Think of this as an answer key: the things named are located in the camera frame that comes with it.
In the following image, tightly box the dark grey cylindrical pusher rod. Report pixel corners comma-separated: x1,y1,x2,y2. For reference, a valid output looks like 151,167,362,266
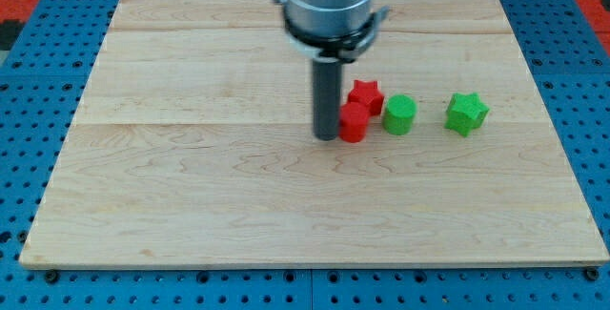
312,60,343,141

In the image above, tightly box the red star block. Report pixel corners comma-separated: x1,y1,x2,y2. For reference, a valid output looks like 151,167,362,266
347,79,385,116

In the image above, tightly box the red cylinder block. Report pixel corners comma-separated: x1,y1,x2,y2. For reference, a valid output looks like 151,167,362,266
339,102,370,143

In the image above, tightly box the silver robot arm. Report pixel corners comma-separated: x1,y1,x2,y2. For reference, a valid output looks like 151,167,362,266
274,0,388,141

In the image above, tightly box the green star block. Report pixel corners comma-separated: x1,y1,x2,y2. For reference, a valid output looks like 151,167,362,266
444,93,490,137

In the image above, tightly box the green cylinder block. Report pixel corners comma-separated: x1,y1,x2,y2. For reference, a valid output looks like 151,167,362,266
382,94,417,135

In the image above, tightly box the light wooden board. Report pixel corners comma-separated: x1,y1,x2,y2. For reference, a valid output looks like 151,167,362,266
20,0,609,270

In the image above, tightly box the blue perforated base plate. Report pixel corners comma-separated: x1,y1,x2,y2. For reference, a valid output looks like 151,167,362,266
1,0,609,309

